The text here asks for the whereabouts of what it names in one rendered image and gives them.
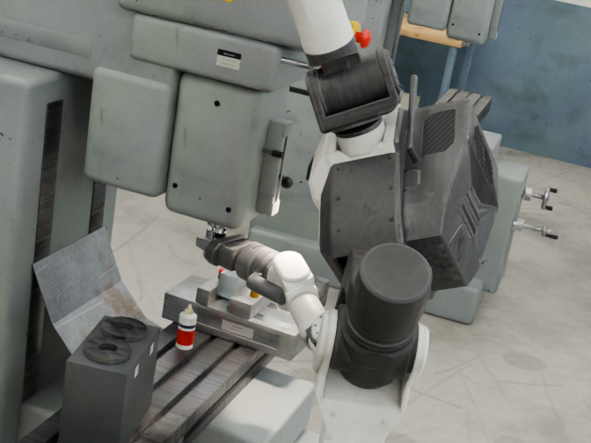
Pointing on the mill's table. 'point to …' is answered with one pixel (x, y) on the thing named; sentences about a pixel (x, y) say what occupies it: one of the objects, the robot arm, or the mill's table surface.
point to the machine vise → (177, 301)
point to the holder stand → (109, 381)
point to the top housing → (239, 17)
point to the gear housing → (214, 54)
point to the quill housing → (220, 148)
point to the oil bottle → (185, 338)
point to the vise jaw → (246, 304)
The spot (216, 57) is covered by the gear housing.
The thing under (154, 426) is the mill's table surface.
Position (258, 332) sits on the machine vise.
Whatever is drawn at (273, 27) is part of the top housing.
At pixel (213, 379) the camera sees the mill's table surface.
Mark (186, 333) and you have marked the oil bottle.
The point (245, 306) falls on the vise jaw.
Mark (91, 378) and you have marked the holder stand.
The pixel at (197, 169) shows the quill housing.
